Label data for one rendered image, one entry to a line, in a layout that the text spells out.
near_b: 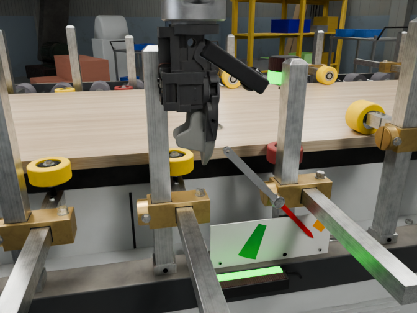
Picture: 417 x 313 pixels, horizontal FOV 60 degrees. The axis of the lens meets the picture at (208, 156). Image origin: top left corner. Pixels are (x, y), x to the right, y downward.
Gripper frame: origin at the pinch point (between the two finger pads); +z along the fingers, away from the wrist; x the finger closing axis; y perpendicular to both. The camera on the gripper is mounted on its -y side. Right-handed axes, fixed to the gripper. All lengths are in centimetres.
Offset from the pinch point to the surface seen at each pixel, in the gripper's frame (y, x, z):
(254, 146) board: -15.8, -22.3, 6.8
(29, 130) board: 38, -46, 6
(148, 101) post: 8.7, -6.3, -8.0
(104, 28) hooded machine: 48, -625, -11
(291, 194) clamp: -18.0, -5.6, 11.3
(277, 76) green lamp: -15.4, -10.8, -10.9
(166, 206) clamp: 6.6, -5.6, 11.3
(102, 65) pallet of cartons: 45, -435, 31
